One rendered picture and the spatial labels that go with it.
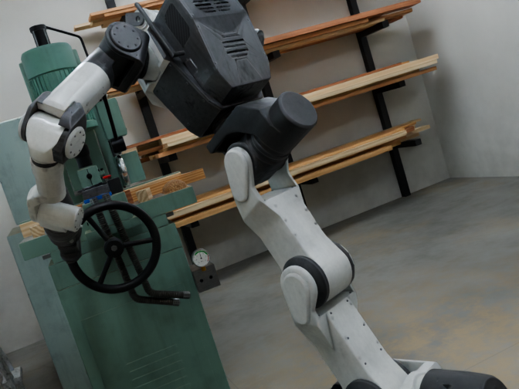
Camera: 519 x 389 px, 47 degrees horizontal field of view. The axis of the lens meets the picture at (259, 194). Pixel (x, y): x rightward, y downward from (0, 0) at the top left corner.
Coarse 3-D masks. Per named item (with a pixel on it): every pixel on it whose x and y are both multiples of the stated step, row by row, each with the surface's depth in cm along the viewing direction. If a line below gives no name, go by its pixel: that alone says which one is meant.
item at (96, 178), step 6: (84, 168) 209; (90, 168) 209; (96, 168) 210; (78, 174) 208; (84, 174) 208; (96, 174) 210; (84, 180) 209; (90, 180) 209; (96, 180) 210; (84, 186) 209
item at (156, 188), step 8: (200, 168) 225; (176, 176) 223; (184, 176) 222; (192, 176) 223; (200, 176) 224; (152, 184) 219; (160, 184) 220; (152, 192) 219; (160, 192) 220; (136, 200) 218
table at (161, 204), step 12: (180, 192) 206; (192, 192) 208; (144, 204) 203; (156, 204) 204; (168, 204) 206; (180, 204) 207; (84, 228) 198; (24, 240) 200; (36, 240) 194; (48, 240) 195; (84, 240) 198; (24, 252) 193; (36, 252) 194; (48, 252) 195
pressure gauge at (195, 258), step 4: (192, 252) 204; (196, 252) 202; (200, 252) 203; (204, 252) 203; (208, 252) 203; (192, 256) 202; (196, 256) 203; (200, 256) 203; (204, 256) 203; (208, 256) 204; (192, 260) 202; (196, 260) 203; (200, 260) 203; (204, 260) 203; (208, 260) 204; (196, 264) 203; (200, 264) 203; (204, 264) 203; (204, 268) 205
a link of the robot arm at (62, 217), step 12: (48, 204) 150; (60, 204) 151; (72, 204) 158; (48, 216) 149; (60, 216) 149; (72, 216) 149; (48, 228) 154; (60, 228) 152; (72, 228) 150; (60, 240) 157
